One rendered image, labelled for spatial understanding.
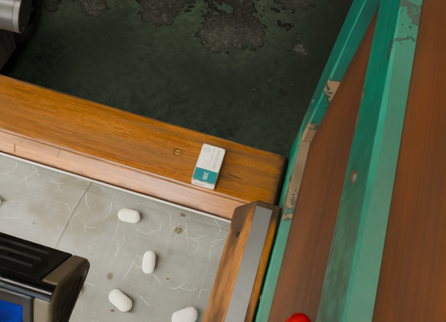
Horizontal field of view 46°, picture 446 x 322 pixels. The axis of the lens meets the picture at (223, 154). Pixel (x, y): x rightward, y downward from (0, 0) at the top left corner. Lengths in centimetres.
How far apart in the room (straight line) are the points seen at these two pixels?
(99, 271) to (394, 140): 58
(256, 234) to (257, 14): 137
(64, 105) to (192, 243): 29
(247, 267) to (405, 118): 41
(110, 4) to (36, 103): 114
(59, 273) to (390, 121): 26
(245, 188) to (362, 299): 56
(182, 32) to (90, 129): 110
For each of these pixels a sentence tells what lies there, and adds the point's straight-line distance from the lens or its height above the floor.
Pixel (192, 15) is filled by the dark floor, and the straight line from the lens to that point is 194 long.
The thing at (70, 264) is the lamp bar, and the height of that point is 108.
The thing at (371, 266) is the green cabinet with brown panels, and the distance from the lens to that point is 25.
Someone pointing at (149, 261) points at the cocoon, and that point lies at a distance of 76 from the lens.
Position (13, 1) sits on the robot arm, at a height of 98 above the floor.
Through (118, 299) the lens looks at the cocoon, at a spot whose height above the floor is 76.
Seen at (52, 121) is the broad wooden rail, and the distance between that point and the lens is 85.
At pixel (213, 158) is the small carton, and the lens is 78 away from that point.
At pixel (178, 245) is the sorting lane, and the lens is 78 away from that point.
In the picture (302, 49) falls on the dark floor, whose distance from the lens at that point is 190.
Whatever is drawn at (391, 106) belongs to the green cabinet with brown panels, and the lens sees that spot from 28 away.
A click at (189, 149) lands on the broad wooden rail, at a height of 76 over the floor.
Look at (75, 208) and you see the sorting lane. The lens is 82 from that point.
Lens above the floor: 150
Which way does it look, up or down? 65 degrees down
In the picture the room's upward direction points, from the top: 9 degrees clockwise
